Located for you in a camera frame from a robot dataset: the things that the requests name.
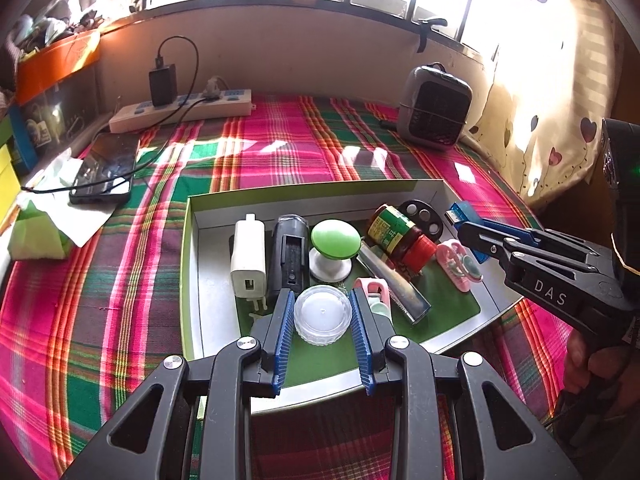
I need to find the brown bottle red cap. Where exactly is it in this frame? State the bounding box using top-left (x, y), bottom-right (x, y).
top-left (367, 203), bottom-right (438, 276)

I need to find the pink green plaid blanket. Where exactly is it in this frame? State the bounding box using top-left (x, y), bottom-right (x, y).
top-left (0, 92), bottom-right (576, 480)

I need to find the black rectangular device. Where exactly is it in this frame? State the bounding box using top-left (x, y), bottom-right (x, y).
top-left (267, 215), bottom-right (309, 306)

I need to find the black smartphone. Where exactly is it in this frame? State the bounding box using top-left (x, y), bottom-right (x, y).
top-left (68, 132), bottom-right (142, 206)

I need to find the green cardboard box tray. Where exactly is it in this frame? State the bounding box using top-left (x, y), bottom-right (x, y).
top-left (180, 178), bottom-right (526, 416)

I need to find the clear round container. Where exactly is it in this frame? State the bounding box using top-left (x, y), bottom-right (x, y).
top-left (293, 285), bottom-right (355, 346)

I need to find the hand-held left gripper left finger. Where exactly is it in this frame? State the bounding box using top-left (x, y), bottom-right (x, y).
top-left (60, 287), bottom-right (297, 480)

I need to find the black round disc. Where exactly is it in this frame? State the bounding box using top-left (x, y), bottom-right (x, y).
top-left (400, 200), bottom-right (443, 241)

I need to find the pink contact lens case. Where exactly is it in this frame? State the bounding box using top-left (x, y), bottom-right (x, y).
top-left (436, 240), bottom-right (483, 293)
top-left (352, 276), bottom-right (392, 321)

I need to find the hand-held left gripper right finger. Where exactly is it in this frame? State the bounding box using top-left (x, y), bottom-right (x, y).
top-left (348, 288), bottom-right (583, 480)

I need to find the small grey desk heater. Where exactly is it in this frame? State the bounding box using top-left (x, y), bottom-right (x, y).
top-left (396, 63), bottom-right (473, 150)

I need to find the white charger adapter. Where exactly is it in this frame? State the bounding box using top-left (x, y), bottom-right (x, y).
top-left (230, 214), bottom-right (268, 313)

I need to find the green and white knob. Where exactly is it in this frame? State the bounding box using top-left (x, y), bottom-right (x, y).
top-left (308, 221), bottom-right (363, 283)

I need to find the black strap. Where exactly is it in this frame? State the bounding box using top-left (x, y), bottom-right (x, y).
top-left (415, 17), bottom-right (449, 54)

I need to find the white tissue paper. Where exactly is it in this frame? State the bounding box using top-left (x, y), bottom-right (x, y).
top-left (17, 152), bottom-right (118, 248)

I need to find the person's right hand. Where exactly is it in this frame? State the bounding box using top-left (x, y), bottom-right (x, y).
top-left (562, 332), bottom-right (640, 406)

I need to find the black charger plug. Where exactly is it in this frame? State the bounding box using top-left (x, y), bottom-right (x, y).
top-left (149, 64), bottom-right (178, 107)

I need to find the white power strip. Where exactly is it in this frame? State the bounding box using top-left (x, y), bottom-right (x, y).
top-left (109, 89), bottom-right (252, 134)

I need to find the orange box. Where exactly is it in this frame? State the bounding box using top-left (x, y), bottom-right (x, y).
top-left (15, 30), bottom-right (101, 106)

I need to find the yellow box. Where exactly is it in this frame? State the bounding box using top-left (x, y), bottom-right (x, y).
top-left (0, 145), bottom-right (18, 231)

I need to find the black charging cable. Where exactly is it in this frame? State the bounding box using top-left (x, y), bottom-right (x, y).
top-left (20, 36), bottom-right (211, 196)

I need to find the cream curtain with hearts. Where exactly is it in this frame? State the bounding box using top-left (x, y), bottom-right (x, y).
top-left (470, 0), bottom-right (626, 211)

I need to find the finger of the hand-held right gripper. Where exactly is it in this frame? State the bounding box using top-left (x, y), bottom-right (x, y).
top-left (457, 221), bottom-right (591, 277)
top-left (480, 217), bottom-right (613, 266)

